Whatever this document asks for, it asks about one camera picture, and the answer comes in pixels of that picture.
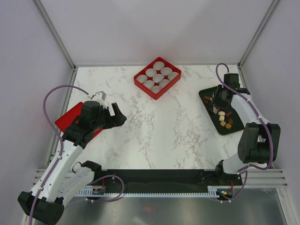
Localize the red chocolate box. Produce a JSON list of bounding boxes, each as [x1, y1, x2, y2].
[[133, 57, 181, 100]]

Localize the metal tongs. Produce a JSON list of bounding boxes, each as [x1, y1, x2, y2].
[[210, 93, 220, 114]]

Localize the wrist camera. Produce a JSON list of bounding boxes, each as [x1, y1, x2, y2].
[[88, 91, 109, 108], [224, 73, 240, 89]]

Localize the white cable duct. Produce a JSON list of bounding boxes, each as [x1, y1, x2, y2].
[[75, 186, 234, 198]]

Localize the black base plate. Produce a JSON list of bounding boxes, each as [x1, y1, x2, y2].
[[94, 169, 242, 193]]

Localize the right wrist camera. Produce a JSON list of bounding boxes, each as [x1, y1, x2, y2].
[[224, 73, 240, 89]]

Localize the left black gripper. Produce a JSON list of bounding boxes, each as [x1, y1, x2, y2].
[[91, 103, 126, 131]]

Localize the tan square chocolate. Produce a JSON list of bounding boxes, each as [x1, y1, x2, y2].
[[220, 121, 226, 127]]

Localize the dark green tray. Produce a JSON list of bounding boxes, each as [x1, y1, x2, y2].
[[198, 86, 244, 135]]

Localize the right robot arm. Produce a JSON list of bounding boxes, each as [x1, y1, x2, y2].
[[212, 85, 281, 185]]

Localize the red box lid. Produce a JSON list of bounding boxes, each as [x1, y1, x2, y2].
[[55, 102, 99, 145]]

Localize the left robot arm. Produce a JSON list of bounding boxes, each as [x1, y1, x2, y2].
[[18, 101, 127, 225]]

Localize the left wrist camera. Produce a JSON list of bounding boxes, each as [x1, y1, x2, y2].
[[88, 91, 109, 108]]

